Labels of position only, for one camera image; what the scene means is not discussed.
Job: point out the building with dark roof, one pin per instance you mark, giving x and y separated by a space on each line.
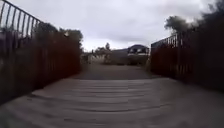
137 50

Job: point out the wooden plank bridge deck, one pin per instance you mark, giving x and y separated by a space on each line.
110 103

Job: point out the grey asphalt path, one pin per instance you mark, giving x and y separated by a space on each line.
113 71

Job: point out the row of trees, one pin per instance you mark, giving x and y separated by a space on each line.
60 33
200 23

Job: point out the dark bridge railing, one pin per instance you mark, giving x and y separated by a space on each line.
186 56
36 56

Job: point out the pale wall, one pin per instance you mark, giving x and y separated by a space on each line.
96 58

